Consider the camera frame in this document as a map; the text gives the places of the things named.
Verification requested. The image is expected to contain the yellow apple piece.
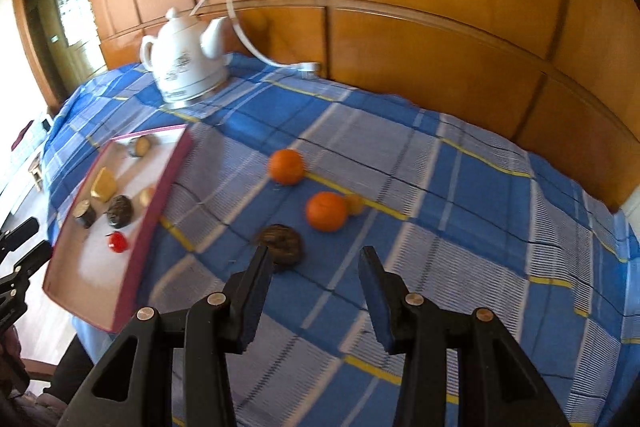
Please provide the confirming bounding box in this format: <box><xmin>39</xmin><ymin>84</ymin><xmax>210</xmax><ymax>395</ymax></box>
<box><xmin>90</xmin><ymin>167</ymin><xmax>117</xmax><ymax>202</ymax></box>

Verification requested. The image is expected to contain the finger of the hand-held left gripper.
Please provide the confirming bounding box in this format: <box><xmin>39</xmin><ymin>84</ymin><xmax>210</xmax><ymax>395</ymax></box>
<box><xmin>0</xmin><ymin>241</ymin><xmax>53</xmax><ymax>333</ymax></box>
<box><xmin>0</xmin><ymin>217</ymin><xmax>40</xmax><ymax>253</ymax></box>

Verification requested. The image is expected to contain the person's dark clothing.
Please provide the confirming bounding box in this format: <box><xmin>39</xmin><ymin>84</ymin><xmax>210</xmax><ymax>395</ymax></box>
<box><xmin>42</xmin><ymin>336</ymin><xmax>98</xmax><ymax>405</ymax></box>

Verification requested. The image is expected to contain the orange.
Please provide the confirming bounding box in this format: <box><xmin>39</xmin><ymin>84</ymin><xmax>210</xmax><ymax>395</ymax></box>
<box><xmin>306</xmin><ymin>192</ymin><xmax>348</xmax><ymax>233</ymax></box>
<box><xmin>268</xmin><ymin>149</ymin><xmax>305</xmax><ymax>186</ymax></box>

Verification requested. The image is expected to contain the white ceramic electric kettle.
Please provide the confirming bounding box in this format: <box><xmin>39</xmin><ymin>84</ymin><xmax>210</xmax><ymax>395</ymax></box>
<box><xmin>140</xmin><ymin>8</ymin><xmax>232</xmax><ymax>100</ymax></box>

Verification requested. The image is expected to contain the blue plaid cloth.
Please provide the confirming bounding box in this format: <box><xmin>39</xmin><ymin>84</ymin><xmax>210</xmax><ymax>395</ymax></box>
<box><xmin>42</xmin><ymin>52</ymin><xmax>640</xmax><ymax>427</ymax></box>

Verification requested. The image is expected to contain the dark water chestnut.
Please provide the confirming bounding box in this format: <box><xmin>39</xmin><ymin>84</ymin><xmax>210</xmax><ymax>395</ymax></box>
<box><xmin>255</xmin><ymin>224</ymin><xmax>304</xmax><ymax>273</ymax></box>
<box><xmin>106</xmin><ymin>195</ymin><xmax>135</xmax><ymax>228</ymax></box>

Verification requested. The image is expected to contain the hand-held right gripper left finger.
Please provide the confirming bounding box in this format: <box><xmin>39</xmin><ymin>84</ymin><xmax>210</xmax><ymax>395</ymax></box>
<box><xmin>57</xmin><ymin>246</ymin><xmax>273</xmax><ymax>427</ymax></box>

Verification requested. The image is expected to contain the small wooden stool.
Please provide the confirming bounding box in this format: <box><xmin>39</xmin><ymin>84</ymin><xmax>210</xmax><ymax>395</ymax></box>
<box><xmin>27</xmin><ymin>159</ymin><xmax>49</xmax><ymax>194</ymax></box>

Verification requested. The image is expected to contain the wooden wardrobe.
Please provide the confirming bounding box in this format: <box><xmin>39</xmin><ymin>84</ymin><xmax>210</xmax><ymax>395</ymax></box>
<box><xmin>75</xmin><ymin>0</ymin><xmax>640</xmax><ymax>212</ymax></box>

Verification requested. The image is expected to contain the wooden glass-panel door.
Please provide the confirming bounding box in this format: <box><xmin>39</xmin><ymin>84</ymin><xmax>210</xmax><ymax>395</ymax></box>
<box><xmin>12</xmin><ymin>0</ymin><xmax>108</xmax><ymax>108</ymax></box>

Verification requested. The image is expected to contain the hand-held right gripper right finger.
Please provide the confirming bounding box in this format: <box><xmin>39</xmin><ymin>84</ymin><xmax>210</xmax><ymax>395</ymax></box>
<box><xmin>359</xmin><ymin>246</ymin><xmax>571</xmax><ymax>427</ymax></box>

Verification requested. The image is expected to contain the silver kettle base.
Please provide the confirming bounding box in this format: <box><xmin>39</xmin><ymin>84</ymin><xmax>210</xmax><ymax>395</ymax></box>
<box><xmin>160</xmin><ymin>76</ymin><xmax>232</xmax><ymax>110</ymax></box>

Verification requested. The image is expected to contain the white power cable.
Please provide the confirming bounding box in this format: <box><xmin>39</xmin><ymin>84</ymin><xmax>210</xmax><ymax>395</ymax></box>
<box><xmin>192</xmin><ymin>0</ymin><xmax>322</xmax><ymax>76</ymax></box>

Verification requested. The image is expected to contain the pink-rimmed white box tray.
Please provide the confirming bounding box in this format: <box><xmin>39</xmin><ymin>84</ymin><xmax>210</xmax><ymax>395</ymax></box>
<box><xmin>42</xmin><ymin>125</ymin><xmax>195</xmax><ymax>334</ymax></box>

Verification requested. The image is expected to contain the dark red cloth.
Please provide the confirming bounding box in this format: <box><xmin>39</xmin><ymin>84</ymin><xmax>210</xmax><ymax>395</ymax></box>
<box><xmin>12</xmin><ymin>122</ymin><xmax>34</xmax><ymax>152</ymax></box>

